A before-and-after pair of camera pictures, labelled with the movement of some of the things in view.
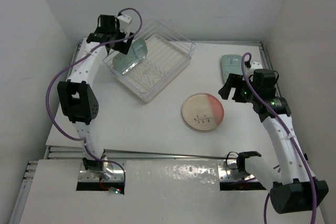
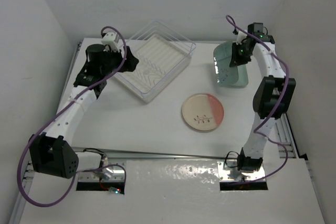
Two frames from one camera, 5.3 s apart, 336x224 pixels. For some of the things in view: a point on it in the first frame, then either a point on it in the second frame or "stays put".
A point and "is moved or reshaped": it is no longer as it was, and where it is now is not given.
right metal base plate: x=228 y=170 stays put
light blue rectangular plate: x=231 y=63 is moved or reshaped
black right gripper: x=230 y=82 -> x=235 y=57
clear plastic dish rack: x=168 y=54 stays put
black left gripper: x=123 y=47 -> x=129 y=64
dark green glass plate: x=138 y=51 -> x=235 y=76
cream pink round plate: x=203 y=112 stays put
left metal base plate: x=113 y=172 stays put
